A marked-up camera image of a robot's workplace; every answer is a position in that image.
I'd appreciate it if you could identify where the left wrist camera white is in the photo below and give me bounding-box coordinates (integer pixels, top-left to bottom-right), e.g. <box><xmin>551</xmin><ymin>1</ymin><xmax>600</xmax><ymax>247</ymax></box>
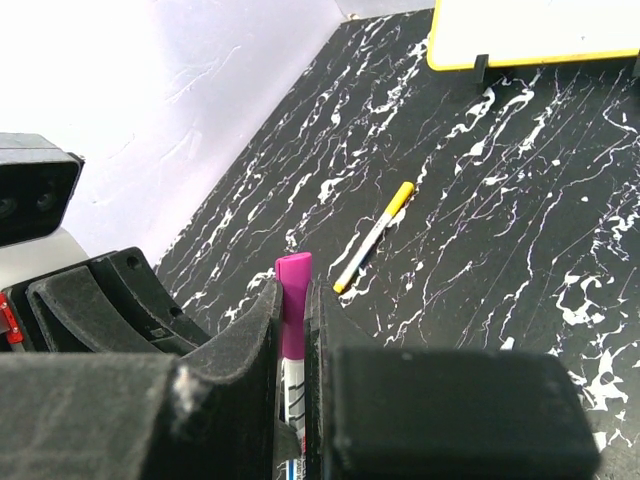
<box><xmin>1</xmin><ymin>133</ymin><xmax>87</xmax><ymax>286</ymax></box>

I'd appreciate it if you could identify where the yellow pen cap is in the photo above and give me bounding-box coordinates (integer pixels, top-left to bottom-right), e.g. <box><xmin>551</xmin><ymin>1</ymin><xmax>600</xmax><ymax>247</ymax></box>
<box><xmin>385</xmin><ymin>181</ymin><xmax>414</xmax><ymax>217</ymax></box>

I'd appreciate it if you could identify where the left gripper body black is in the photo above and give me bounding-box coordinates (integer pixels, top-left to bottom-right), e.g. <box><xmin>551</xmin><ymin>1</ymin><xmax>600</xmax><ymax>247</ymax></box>
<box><xmin>1</xmin><ymin>280</ymin><xmax>50</xmax><ymax>353</ymax></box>

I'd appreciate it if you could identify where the white pen yellow end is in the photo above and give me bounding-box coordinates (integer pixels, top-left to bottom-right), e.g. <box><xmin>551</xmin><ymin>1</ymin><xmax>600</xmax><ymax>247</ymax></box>
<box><xmin>333</xmin><ymin>209</ymin><xmax>393</xmax><ymax>294</ymax></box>

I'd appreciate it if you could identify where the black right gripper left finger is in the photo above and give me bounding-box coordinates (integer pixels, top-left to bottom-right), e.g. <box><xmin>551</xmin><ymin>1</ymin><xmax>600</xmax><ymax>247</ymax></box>
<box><xmin>1</xmin><ymin>281</ymin><xmax>282</xmax><ymax>479</ymax></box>

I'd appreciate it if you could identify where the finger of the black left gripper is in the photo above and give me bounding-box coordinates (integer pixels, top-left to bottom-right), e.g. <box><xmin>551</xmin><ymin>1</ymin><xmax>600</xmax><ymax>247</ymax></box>
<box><xmin>26</xmin><ymin>266</ymin><xmax>194</xmax><ymax>355</ymax></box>
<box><xmin>89</xmin><ymin>247</ymin><xmax>211</xmax><ymax>350</ymax></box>

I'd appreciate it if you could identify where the magenta pen cap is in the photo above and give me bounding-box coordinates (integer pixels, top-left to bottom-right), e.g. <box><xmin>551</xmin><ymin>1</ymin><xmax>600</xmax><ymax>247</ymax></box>
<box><xmin>275</xmin><ymin>252</ymin><xmax>312</xmax><ymax>360</ymax></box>

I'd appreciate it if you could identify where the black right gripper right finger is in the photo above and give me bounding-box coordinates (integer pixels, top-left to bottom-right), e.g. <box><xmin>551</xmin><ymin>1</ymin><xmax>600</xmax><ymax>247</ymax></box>
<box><xmin>305</xmin><ymin>282</ymin><xmax>600</xmax><ymax>479</ymax></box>

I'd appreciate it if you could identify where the black whiteboard stand foot left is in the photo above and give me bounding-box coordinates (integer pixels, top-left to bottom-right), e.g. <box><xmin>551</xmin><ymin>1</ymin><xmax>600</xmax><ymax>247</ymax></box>
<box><xmin>473</xmin><ymin>54</ymin><xmax>489</xmax><ymax>84</ymax></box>

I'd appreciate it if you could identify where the whiteboard with yellow frame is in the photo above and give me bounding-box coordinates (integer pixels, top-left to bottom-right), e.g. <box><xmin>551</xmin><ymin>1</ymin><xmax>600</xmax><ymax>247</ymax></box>
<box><xmin>427</xmin><ymin>0</ymin><xmax>639</xmax><ymax>71</ymax></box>

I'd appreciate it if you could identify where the white pen magenta end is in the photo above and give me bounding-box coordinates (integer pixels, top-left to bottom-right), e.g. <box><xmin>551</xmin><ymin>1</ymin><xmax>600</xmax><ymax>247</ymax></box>
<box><xmin>282</xmin><ymin>358</ymin><xmax>306</xmax><ymax>480</ymax></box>

